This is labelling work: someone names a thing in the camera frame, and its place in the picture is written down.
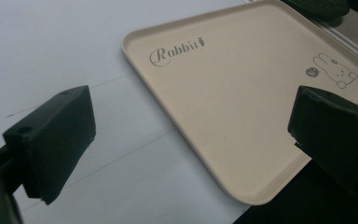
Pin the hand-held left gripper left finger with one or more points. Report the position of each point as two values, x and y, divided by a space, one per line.
52 137

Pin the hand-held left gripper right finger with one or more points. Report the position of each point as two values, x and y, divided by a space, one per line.
338 137

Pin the grey ribbed panel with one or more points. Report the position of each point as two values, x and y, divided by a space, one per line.
349 35

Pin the beige plastic tray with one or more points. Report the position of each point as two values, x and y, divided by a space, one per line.
239 102

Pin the dark green object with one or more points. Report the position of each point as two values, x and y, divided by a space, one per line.
318 6

